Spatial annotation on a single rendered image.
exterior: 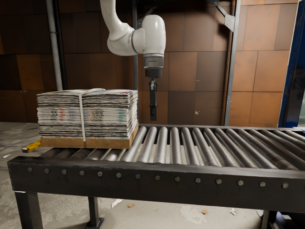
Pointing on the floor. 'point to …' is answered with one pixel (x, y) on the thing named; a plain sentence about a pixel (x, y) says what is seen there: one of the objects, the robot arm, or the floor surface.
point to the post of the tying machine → (295, 75)
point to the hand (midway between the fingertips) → (153, 113)
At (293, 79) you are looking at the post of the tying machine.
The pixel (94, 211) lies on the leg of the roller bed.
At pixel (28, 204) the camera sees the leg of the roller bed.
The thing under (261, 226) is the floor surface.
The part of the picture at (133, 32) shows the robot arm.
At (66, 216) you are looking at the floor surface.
